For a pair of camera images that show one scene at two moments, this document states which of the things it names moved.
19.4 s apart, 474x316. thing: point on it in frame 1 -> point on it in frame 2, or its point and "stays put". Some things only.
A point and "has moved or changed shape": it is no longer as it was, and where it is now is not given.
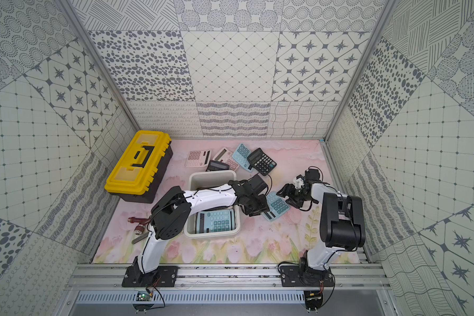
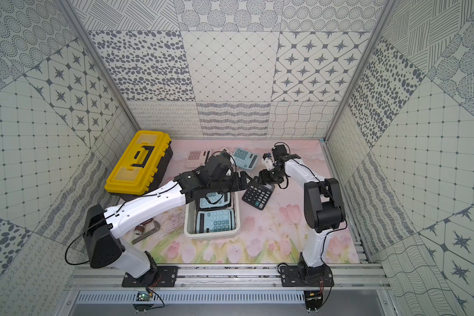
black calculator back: [261, 162] -> [258, 195]
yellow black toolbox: [133, 174] stays put
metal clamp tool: [140, 234] stays put
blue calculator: [277, 206] has moved or changed shape
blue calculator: [218, 220] stays put
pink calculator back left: [198, 159] stays put
